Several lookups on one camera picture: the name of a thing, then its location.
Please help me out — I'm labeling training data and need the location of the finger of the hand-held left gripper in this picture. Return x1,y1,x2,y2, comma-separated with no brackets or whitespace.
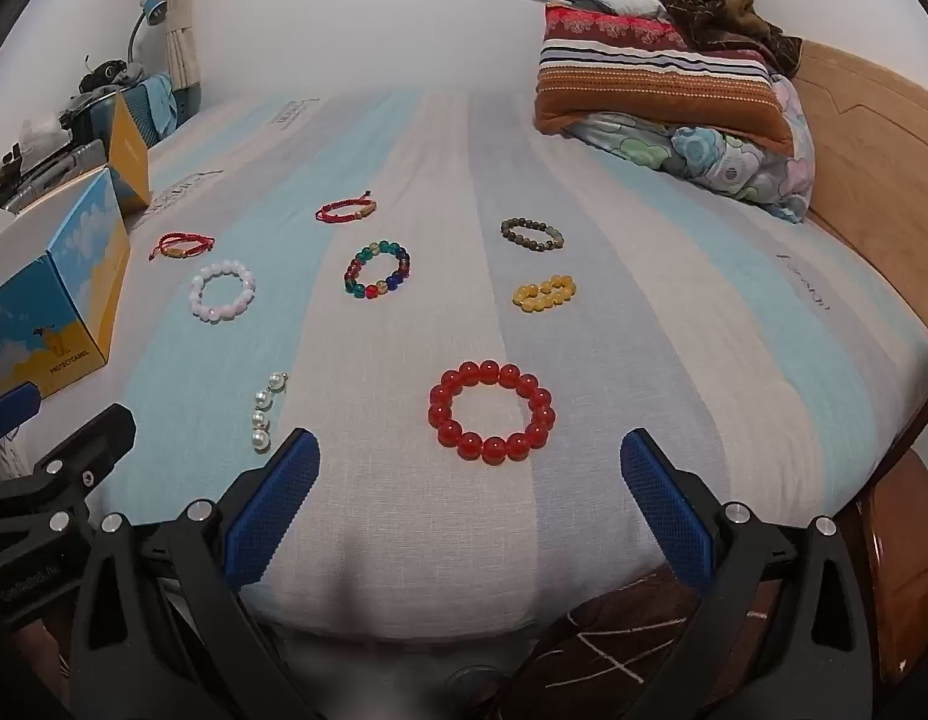
0,403,138,542
0,381,43,451

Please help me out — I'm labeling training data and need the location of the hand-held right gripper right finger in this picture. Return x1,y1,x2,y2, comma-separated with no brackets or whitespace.
620,427,885,720

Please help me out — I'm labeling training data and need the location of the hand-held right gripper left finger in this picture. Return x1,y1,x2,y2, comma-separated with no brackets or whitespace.
74,427,322,720

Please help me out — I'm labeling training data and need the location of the pearl bead string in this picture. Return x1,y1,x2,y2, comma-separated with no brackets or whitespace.
249,371,291,455

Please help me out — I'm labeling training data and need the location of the blue and yellow cardboard box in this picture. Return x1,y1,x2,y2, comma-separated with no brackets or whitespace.
0,90,154,400

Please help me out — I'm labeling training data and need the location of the white bead bracelet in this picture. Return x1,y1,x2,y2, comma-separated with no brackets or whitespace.
189,259,257,323

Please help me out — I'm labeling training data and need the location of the red bead bracelet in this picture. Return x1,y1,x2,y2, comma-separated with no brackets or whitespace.
428,360,557,466

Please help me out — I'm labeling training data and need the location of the small red string bracelet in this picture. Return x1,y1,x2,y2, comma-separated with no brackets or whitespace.
149,232,216,262

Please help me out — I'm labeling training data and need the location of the yellow bead bracelet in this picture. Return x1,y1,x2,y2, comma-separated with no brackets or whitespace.
511,274,577,314

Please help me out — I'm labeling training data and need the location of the multicolour glass bead bracelet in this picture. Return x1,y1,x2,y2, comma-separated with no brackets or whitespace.
343,238,412,300

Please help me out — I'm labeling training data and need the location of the red string bracelet gold tube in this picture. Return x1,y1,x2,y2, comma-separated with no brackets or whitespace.
315,190,378,224

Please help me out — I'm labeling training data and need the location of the brown bead bracelet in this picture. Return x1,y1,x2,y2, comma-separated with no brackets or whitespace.
500,217,566,251

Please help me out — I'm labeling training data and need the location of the brown patterned cloth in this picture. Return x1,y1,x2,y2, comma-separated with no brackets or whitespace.
501,566,784,720

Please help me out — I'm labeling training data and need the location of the silver suitcase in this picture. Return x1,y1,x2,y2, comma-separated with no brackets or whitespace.
0,139,111,215

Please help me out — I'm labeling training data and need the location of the blue suitcase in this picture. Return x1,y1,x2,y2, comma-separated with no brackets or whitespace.
65,73,181,149

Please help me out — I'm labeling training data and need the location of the black bag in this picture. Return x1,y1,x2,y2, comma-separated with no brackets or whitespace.
77,56,146,92

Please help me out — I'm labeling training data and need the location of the floral pillow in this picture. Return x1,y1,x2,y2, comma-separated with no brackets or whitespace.
565,75,815,225

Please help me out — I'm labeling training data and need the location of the striped bed sheet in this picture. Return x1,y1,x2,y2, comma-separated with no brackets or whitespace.
96,86,928,646

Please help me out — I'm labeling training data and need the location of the wooden headboard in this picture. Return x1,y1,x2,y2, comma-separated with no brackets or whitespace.
792,40,928,365

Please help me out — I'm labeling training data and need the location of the striped red brown pillow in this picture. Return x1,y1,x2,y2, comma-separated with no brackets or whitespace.
534,4,797,156

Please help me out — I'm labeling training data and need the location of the blue desk lamp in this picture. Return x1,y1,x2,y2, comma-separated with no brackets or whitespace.
126,0,169,70

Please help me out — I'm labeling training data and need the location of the beige curtain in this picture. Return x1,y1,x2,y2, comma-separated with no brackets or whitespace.
143,0,204,125

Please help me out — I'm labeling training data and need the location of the brown fuzzy blanket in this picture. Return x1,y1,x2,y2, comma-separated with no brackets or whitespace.
635,0,804,77

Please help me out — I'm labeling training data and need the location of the grey pillow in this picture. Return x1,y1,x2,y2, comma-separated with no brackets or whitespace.
573,0,669,20

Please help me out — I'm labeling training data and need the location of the wooden bed frame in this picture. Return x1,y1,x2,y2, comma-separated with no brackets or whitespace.
839,446,928,685

